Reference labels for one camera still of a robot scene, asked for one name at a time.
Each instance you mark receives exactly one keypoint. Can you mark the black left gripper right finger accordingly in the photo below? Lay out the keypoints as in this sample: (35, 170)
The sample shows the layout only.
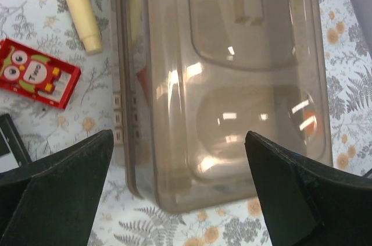
(305, 202)

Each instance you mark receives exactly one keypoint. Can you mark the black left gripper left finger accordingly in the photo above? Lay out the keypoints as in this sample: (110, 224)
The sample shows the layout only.
(53, 201)

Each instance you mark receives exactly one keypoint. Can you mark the taupe plastic tool box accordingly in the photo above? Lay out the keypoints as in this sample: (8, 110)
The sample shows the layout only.
(197, 75)

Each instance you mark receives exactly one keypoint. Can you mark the black white checkerboard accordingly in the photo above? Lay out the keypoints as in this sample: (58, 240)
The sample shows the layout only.
(13, 152)

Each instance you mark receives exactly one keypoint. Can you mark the red owl toy block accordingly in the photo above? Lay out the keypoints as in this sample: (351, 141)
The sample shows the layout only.
(36, 75)

